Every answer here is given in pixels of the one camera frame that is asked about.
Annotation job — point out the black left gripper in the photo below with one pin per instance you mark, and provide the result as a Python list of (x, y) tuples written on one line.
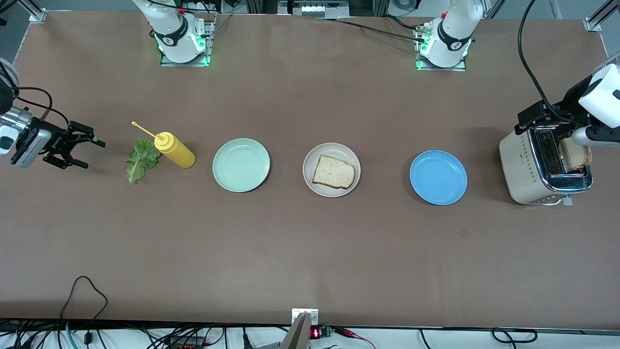
[(570, 98)]

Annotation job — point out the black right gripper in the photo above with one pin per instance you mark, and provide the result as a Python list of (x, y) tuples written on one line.
[(57, 144)]

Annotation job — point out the green lettuce leaf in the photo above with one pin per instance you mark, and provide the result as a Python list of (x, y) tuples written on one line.
[(140, 162)]

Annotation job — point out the yellow squeeze bottle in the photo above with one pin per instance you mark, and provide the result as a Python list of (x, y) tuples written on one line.
[(181, 155)]

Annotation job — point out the light bread slice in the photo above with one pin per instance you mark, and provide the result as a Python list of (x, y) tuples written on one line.
[(334, 172)]

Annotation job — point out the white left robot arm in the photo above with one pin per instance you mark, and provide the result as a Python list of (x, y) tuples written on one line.
[(460, 14)]

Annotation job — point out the blue plate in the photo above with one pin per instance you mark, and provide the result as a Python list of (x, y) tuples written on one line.
[(438, 177)]

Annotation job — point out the mint green plate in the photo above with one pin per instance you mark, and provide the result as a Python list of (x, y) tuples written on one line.
[(240, 165)]

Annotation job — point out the beige plate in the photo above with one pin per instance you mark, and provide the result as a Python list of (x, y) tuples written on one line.
[(339, 150)]

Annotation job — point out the dark crust bread slice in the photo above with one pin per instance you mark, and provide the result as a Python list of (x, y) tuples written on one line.
[(579, 157)]

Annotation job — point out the cream chrome toaster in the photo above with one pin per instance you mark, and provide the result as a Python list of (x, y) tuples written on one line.
[(520, 165)]

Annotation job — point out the control box with white lights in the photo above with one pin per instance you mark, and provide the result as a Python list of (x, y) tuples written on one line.
[(315, 8)]

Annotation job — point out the red display circuit module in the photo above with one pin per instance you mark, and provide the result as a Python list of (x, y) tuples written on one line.
[(317, 333)]

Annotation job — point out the aluminium frame profile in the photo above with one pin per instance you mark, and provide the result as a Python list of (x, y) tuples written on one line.
[(593, 23), (38, 15)]

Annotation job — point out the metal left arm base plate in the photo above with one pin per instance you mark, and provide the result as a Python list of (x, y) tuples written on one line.
[(441, 69)]

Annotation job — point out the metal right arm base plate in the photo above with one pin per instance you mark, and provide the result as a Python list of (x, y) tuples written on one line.
[(184, 63)]

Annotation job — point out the white metal bracket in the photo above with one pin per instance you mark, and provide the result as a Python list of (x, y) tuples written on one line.
[(295, 314)]

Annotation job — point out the grey aluminium camera pole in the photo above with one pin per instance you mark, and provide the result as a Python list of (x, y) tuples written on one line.
[(298, 337)]

